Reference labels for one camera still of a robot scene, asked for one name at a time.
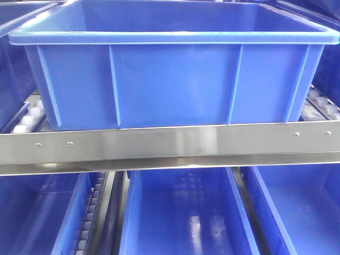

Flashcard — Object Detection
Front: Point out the shelf right roller track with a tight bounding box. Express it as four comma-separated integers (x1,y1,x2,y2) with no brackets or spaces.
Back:
300,88,339,121

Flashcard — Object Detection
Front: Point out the lower steel shelf bar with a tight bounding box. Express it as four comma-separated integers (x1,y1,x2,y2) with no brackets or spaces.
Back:
1,121,339,175

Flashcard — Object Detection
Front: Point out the lower right blue bin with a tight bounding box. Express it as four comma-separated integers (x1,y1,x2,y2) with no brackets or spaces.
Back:
241,164,339,254

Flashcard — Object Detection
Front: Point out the shelf roller track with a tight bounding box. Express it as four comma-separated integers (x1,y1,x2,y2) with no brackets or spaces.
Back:
300,88,339,121
11,99,46,134

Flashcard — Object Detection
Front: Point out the left neighbour blue bin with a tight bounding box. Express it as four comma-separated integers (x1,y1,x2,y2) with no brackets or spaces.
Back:
1,2,57,130

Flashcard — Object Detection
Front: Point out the shelf left roller track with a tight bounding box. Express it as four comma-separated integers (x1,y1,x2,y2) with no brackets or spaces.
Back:
11,99,46,134

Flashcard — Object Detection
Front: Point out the large blue target box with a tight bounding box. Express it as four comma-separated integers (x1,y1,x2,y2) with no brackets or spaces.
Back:
9,1,339,131

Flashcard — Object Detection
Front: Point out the lower left blue bin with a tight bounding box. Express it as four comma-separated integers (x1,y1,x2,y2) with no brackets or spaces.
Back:
1,173,92,254

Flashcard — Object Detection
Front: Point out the lower middle blue bin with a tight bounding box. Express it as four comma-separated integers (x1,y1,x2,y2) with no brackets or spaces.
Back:
120,167,259,254

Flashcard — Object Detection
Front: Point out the lower roller track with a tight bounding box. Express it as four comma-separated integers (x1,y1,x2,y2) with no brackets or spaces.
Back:
72,172,108,254

